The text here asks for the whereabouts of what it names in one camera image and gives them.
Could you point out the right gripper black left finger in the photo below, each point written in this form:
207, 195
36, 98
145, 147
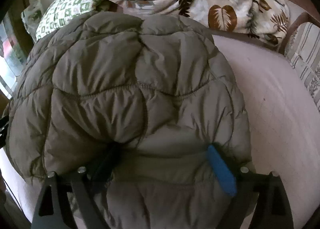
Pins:
63, 195

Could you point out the olive green puffer jacket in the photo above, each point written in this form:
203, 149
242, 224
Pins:
139, 99

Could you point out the quilted beige mattress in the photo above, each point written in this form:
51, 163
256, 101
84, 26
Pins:
283, 125

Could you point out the striped floral pillow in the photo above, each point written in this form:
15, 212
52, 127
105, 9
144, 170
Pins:
302, 52

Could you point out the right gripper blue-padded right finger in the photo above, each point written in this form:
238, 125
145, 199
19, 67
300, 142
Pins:
267, 192

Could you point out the brown wooden headboard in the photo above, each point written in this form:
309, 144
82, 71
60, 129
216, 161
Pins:
301, 11

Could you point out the window with glass panes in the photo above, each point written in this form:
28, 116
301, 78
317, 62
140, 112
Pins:
13, 57

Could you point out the green white patterned pillow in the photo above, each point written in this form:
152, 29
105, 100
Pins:
61, 12

